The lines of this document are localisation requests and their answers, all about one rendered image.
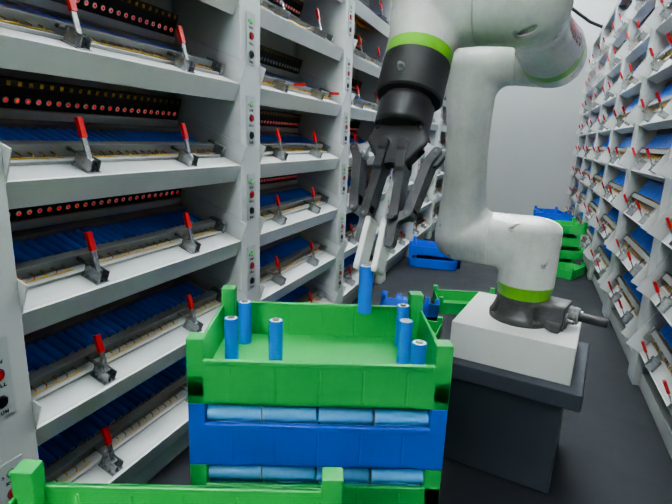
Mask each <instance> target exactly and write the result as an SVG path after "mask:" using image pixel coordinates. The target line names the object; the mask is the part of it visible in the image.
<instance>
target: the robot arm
mask: <svg viewBox="0 0 672 504"><path fill-rule="evenodd" d="M573 4H574V0H392V1H391V8H390V33H389V39H388V44H387V48H386V52H385V56H384V60H383V64H382V68H381V72H380V76H379V80H378V85H377V89H376V96H377V98H378V99H379V101H380V102H379V107H378V111H377V115H376V119H375V127H374V130H373V132H372V133H371V134H370V136H369V138H368V141H366V142H364V143H361V144H359V145H358V144H357V143H352V144H351V145H350V151H351V154H352V158H353V161H352V172H351V183H350V194H349V205H348V208H349V210H351V211H352V212H353V213H354V214H356V215H357V216H359V222H358V225H357V230H356V233H355V241H356V242H358V243H359V244H358V248H357V252H356V256H355V260H354V264H353V268H355V269H357V270H359V266H360V264H364V263H369V259H370V255H371V251H372V247H373V243H374V239H375V235H376V231H377V227H378V222H377V221H376V220H375V219H374V217H375V214H376V211H377V208H378V205H379V202H380V198H381V195H382V192H383V189H384V186H385V182H386V179H387V177H388V176H389V175H390V172H391V169H392V168H395V174H394V181H393V187H392V194H391V200H390V206H389V213H388V214H386V216H387V218H388V219H389V220H388V219H387V218H382V219H381V224H380V228H379V233H378V238H377V242H376V247H375V252H374V256H373V261H372V265H371V271H372V272H374V273H376V274H377V275H380V276H383V275H384V271H385V266H386V261H387V257H388V252H389V248H392V249H394V248H395V247H396V245H397V240H398V236H399V231H400V227H401V225H402V224H404V223H407V222H412V223H413V222H415V221H416V219H417V217H418V214H419V212H420V209H421V207H422V204H423V202H424V199H425V197H426V194H427V192H428V189H429V187H430V184H431V182H432V179H433V177H434V174H435V171H436V170H437V169H438V168H439V166H440V165H441V164H442V163H443V162H444V160H445V169H444V179H443V188H442V195H441V201H440V207H439V213H438V218H437V223H436V228H435V241H436V244H437V246H438V248H439V250H440V251H441V252H442V253H443V254H444V255H445V256H447V257H449V258H451V259H454V260H460V261H466V262H473V263H479V264H486V265H492V266H495V267H496V268H497V269H498V275H497V283H498V291H497V295H496V298H495V300H494V302H493V303H492V304H491V305H490V307H489V314H490V316H491V317H492V318H494V319H495V320H497V321H499V322H501V323H504V324H507V325H510V326H515V327H520V328H527V329H542V328H545V329H546V330H548V331H549V332H552V333H556V334H559V333H560V331H561V332H563V330H565V329H566V327H567V325H569V324H570V325H577V324H578V323H579V322H582V323H587V324H591V325H595V326H599V327H604V328H608V326H609V322H610V321H609V320H610V319H608V318H604V317H599V316H595V315H590V314H586V313H581V309H580V308H578V307H574V306H572V303H573V301H572V300H567V299H562V298H558V297H553V296H551V294H552V292H553V290H554V287H555V281H556V275H557V268H558V262H559V256H560V249H561V242H562V235H563V229H562V227H561V225H560V224H559V223H557V222H556V221H553V220H551V219H548V218H544V217H539V216H531V215H520V214H510V213H498V212H492V211H490V210H489V209H488V208H487V199H486V188H487V161H488V148H489V138H490V129H491V121H492V114H493V108H494V102H495V97H496V95H497V93H498V92H499V91H500V90H501V89H502V88H504V87H506V86H526V87H537V88H558V87H561V86H564V85H566V84H568V83H569V82H571V81H572V80H573V79H575V78H576V77H577V76H578V74H579V73H580V72H581V70H582V69H583V67H584V65H585V62H586V59H587V44H586V40H585V35H584V32H583V30H582V28H581V27H580V26H579V25H578V24H577V22H576V21H575V20H574V18H573V16H572V14H571V11H572V8H573ZM445 92H446V122H447V124H446V155H445V156H444V154H443V152H442V150H441V148H440V147H438V146H436V147H434V146H432V145H431V144H430V140H429V132H430V128H431V124H432V120H433V115H434V112H436V111H438V110H439V109H440V108H441V107H442V104H443V99H444V95H445ZM370 150H372V152H373V154H374V156H375V159H374V162H373V171H372V174H371V177H370V180H369V183H368V186H367V189H366V193H365V187H366V176H367V159H369V152H370ZM423 154H424V156H423V158H424V160H423V162H422V164H421V166H420V169H419V171H418V174H417V176H416V179H415V181H414V184H413V186H412V189H411V191H410V194H409V196H408V199H407V201H406V197H407V190H408V183H409V178H410V177H411V172H412V165H413V164H414V163H415V162H416V161H417V160H418V159H419V158H420V157H421V156H422V155H423ZM405 203H406V204H405Z"/></svg>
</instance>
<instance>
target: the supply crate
mask: <svg viewBox="0 0 672 504"><path fill-rule="evenodd" d="M423 298H424V295H423V294H422V292H421V291H409V292H408V305H409V306H410V309H409V319H411V320H413V330H412V341H413V340H416V339H420V340H424V341H426V342H427V352H426V363H425V365H419V364H396V359H397V347H396V346H395V345H394V343H395V329H396V315H397V306H392V305H372V308H371V313H370V314H360V313H358V312H357V307H358V304H328V303H296V302H264V301H251V343H249V344H240V343H239V359H225V344H224V317H226V316H229V315H235V316H237V317H238V339H239V311H238V302H239V301H237V286H236V285H224V286H223V287H222V288H221V306H220V308H219V309H218V311H217V313H216V314H215V316H214V317H213V319H212V320H211V322H210V323H209V325H208V327H207V328H206V330H205V331H204V333H200V332H191V333H189V335H188V336H187V338H186V372H187V398H188V403H194V404H232V405H270V406H307V407H345V408H383V409H420V410H448V405H449V395H450V385H451V375H452V363H453V354H454V346H453V344H452V343H451V341H450V340H437V338H436V336H435V334H434V332H433V330H432V328H431V327H430V325H429V323H428V321H427V319H426V317H425V315H424V313H423V312H422V309H423ZM274 317H278V318H281V319H283V356H282V361H279V360H269V319H271V318H274Z"/></svg>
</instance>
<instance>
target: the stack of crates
mask: <svg viewBox="0 0 672 504"><path fill-rule="evenodd" d="M10 480H11V487H12V495H13V497H12V498H11V500H10V501H9V502H8V503H7V504H343V486H344V475H343V468H342V467H323V468H322V485H321V488H285V487H241V486H198V485H154V484H111V483H67V482H47V483H46V481H45V472H44V464H43V460H22V461H21V462H20V463H19V464H18V465H17V466H16V467H15V468H14V469H13V470H12V471H11V472H10Z"/></svg>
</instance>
